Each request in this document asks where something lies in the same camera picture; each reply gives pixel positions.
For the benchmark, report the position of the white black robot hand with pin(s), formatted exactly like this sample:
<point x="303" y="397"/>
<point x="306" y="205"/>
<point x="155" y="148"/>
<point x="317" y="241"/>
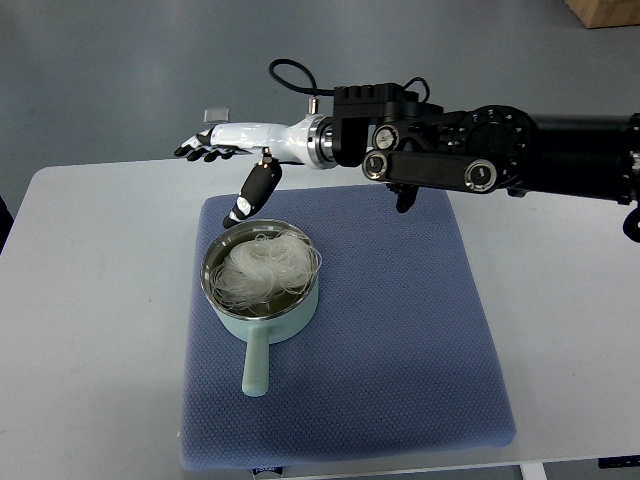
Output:
<point x="308" y="143"/>

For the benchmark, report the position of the blue textured cushion mat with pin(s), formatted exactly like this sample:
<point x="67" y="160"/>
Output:
<point x="397" y="358"/>

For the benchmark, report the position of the mint green steel pot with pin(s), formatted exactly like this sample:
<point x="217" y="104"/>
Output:
<point x="258" y="332"/>

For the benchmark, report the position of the wooden box corner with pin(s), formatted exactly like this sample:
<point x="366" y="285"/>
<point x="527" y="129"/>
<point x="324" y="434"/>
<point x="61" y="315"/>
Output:
<point x="605" y="13"/>

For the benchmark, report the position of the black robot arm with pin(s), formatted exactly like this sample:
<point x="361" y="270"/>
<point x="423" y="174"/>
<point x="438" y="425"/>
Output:
<point x="400" y="139"/>

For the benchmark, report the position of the white vermicelli noodle bundle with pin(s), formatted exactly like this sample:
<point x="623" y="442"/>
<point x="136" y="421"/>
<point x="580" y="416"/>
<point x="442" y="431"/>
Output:
<point x="264" y="273"/>

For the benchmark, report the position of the upper grey floor plate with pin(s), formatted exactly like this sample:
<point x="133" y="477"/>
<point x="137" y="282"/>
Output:
<point x="215" y="115"/>

